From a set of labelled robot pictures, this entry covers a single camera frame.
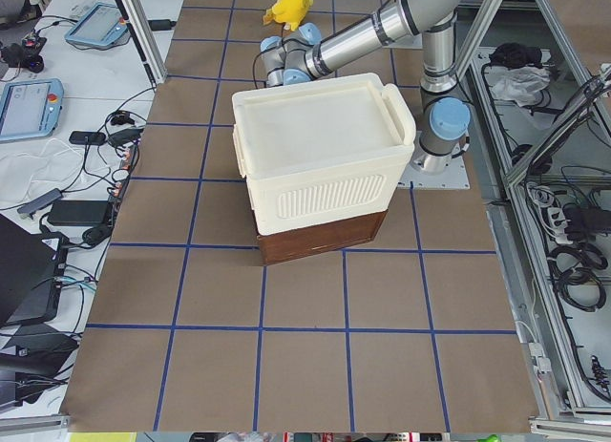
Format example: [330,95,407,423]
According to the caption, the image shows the yellow plush toy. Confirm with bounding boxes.
[263,0,314,32]

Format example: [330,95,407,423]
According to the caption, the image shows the black laptop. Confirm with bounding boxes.
[1,217,68,326]

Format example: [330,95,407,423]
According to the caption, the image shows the black power adapter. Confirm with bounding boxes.
[48,200,109,226]

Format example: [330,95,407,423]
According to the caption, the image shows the blue teach pendant near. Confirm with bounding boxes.
[1,78,64,142]

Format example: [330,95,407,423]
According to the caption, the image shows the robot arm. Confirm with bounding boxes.
[248,0,459,178]

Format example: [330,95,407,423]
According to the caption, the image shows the dark wooden drawer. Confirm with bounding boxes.
[257,210,388,264]

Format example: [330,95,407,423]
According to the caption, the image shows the blue teach pendant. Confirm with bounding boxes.
[1,78,64,142]
[64,3,129,50]

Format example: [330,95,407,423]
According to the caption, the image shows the blue teach pendant far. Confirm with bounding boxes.
[64,3,129,50]

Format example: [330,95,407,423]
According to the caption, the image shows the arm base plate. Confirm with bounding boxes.
[397,131,470,190]

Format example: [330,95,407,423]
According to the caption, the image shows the white plastic storage box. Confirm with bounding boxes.
[232,74,416,236]

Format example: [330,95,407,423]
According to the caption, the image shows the aluminium side frame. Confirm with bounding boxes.
[458,0,610,441]

